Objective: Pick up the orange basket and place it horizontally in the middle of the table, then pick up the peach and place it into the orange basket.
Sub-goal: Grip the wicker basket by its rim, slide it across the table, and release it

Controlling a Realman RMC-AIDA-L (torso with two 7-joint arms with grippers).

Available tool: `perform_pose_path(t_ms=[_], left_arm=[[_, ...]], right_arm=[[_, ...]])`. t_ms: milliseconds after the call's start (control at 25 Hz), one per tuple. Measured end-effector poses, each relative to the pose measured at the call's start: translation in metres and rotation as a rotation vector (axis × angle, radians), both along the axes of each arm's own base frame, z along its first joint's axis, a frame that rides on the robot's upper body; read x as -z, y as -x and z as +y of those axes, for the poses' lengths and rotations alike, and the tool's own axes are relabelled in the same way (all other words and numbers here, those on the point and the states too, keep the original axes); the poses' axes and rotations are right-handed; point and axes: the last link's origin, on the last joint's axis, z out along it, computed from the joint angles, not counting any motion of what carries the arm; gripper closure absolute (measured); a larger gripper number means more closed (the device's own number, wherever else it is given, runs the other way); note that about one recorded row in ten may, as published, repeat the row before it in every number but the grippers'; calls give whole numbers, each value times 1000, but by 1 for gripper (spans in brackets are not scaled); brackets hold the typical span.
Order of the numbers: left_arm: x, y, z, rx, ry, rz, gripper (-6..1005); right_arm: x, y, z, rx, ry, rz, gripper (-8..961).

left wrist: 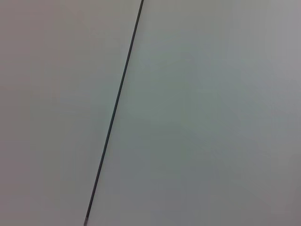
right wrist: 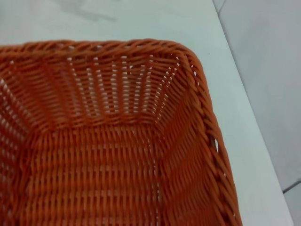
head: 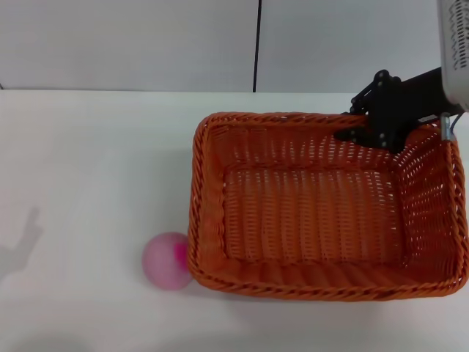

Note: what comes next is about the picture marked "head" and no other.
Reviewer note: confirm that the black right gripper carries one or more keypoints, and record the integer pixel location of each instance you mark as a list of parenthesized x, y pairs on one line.
[(410, 99)]

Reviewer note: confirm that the orange woven plastic basket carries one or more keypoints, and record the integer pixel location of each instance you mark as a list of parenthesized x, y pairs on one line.
[(311, 216)]

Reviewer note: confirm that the pink felt ball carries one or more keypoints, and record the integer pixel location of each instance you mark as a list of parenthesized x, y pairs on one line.
[(163, 262)]

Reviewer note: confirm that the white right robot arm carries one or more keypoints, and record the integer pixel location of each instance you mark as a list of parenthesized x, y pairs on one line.
[(456, 44)]

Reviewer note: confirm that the black vertical wall strip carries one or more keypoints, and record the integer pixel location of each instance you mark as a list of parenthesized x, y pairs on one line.
[(257, 44)]

